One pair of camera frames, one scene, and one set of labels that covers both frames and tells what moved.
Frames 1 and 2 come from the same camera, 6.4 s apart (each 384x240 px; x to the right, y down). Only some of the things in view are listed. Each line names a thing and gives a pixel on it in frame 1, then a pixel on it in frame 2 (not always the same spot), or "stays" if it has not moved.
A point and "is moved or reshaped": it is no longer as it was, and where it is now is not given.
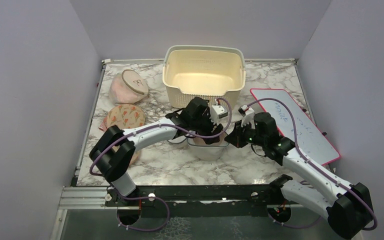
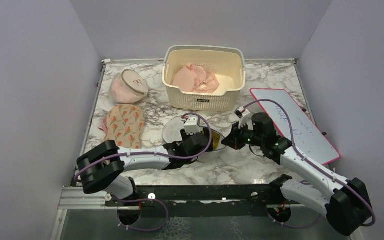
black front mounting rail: x=202 y=201 stays
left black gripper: x=210 y=130 → x=186 y=136
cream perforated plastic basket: x=209 y=72 stays
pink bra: x=201 y=141 is moved or reshaped
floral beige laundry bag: x=125 y=116 stays
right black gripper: x=235 y=137 stays
